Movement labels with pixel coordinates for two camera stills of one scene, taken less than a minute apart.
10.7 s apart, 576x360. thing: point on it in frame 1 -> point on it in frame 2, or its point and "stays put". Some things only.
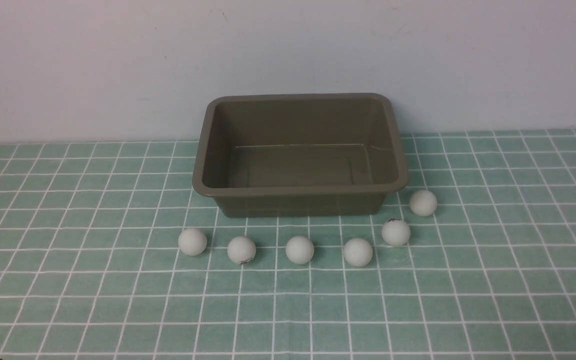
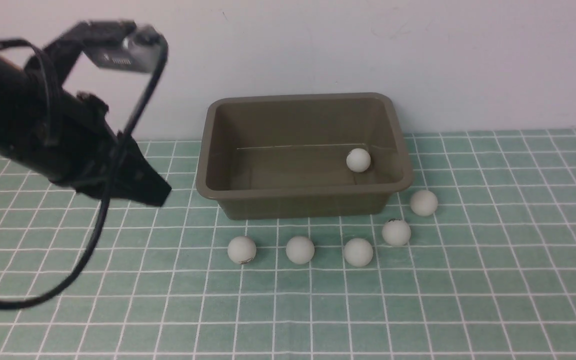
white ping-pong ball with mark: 395,232 stays put
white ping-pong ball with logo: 241,250 stays put
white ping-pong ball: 192,242 -> 358,160
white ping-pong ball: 358,252 stays put
